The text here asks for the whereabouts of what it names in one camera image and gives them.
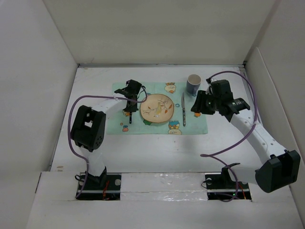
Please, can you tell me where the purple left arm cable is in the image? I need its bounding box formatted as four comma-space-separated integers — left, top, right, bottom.
67, 84, 148, 198

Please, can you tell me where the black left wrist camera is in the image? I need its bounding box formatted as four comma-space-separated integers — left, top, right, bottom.
114, 80, 142, 99

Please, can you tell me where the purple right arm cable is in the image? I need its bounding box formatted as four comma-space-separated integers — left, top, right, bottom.
200, 71, 259, 202

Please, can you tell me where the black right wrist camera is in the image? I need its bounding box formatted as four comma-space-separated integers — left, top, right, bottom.
210, 80, 233, 100

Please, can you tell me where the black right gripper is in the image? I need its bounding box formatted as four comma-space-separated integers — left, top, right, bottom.
191, 90, 221, 115

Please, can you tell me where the green cartoon print cloth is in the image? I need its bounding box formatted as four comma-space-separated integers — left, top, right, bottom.
106, 82, 208, 135

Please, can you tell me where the knife with patterned handle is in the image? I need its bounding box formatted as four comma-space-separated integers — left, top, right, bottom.
181, 93, 186, 126

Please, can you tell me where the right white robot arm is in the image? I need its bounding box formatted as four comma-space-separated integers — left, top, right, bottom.
192, 90, 301, 193

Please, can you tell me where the round bird pattern plate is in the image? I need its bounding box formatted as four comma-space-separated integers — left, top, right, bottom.
140, 94, 174, 124

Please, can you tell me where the purple mug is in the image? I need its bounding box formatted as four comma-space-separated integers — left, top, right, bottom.
186, 74, 202, 96

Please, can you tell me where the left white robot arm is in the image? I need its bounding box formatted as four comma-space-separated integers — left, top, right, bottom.
68, 92, 139, 189

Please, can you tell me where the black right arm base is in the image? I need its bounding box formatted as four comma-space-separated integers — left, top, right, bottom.
201, 167, 252, 202

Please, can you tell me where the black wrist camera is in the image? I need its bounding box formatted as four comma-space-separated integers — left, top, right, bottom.
114, 80, 142, 99
210, 80, 233, 100

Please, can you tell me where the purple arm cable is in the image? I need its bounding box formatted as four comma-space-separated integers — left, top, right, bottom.
67, 84, 148, 198
200, 71, 259, 202

